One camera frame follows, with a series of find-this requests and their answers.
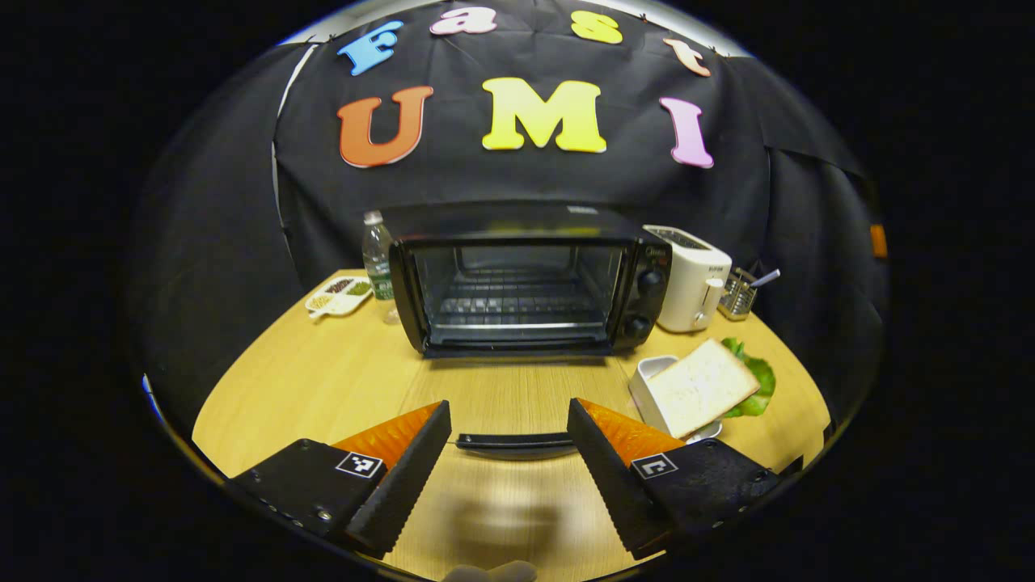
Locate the sandwich with lettuce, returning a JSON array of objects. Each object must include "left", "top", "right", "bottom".
[{"left": 647, "top": 337, "right": 777, "bottom": 440}]

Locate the black electric oven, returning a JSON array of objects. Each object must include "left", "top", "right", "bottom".
[{"left": 380, "top": 202, "right": 674, "bottom": 462}]

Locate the clear water bottle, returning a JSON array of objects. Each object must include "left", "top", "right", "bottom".
[{"left": 362, "top": 210, "right": 402, "bottom": 326}]

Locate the clear utensil holder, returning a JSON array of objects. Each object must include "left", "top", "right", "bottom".
[{"left": 717, "top": 268, "right": 759, "bottom": 323}]

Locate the white toaster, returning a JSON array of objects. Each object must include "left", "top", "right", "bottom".
[{"left": 643, "top": 225, "right": 733, "bottom": 334}]

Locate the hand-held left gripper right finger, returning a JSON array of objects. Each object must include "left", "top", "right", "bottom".
[{"left": 566, "top": 397, "right": 783, "bottom": 561}]

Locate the white rectangular dish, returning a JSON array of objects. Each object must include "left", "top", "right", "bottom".
[{"left": 628, "top": 354, "right": 724, "bottom": 446}]

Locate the white divided spice dish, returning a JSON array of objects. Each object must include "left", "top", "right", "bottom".
[{"left": 304, "top": 275, "right": 374, "bottom": 319}]

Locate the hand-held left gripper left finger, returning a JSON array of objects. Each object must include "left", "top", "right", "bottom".
[{"left": 225, "top": 399, "right": 453, "bottom": 560}]

